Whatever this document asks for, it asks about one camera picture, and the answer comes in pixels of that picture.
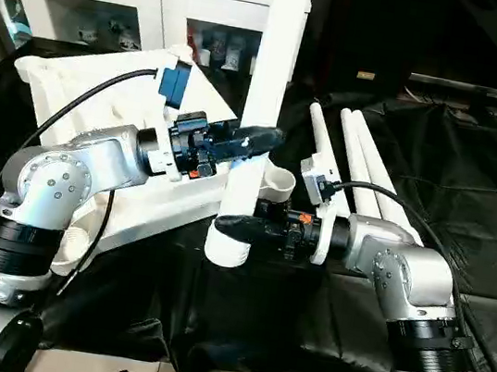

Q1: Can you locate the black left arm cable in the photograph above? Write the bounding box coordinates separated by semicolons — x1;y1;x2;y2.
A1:
0;46;161;254

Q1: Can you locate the black plastic mat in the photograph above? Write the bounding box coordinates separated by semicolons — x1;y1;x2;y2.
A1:
0;27;497;372

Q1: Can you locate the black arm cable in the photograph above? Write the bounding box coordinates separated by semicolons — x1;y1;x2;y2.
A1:
293;174;497;372
0;46;161;254

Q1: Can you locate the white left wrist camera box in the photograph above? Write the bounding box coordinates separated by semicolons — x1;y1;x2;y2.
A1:
134;56;198;182

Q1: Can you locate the small white cup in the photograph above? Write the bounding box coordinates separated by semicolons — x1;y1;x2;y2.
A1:
194;44;213;67
225;46;244;72

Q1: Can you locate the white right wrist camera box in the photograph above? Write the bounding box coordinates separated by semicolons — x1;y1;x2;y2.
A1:
285;154;347;268

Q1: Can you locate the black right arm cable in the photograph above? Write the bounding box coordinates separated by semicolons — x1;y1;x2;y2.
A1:
293;174;497;372

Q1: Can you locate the white plastic table leg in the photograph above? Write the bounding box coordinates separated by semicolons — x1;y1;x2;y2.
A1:
335;108;425;228
293;101;369;223
323;106;400;222
201;0;313;276

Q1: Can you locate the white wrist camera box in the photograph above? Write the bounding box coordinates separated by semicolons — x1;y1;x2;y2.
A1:
134;56;198;182
285;154;347;268

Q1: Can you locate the white plastic table top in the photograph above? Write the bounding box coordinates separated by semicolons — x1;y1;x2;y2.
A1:
0;21;315;308

